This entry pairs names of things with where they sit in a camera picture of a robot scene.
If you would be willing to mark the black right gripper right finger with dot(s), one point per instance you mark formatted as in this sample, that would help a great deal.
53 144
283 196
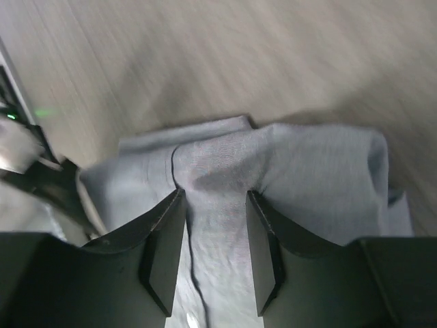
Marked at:
302 280

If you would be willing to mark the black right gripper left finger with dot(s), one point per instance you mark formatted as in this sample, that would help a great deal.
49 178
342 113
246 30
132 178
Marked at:
125 278

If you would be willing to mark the grey long sleeve shirt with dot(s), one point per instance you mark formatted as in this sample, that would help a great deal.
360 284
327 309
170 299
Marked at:
333 180

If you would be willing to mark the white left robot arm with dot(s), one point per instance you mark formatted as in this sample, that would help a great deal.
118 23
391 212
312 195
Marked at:
28 164

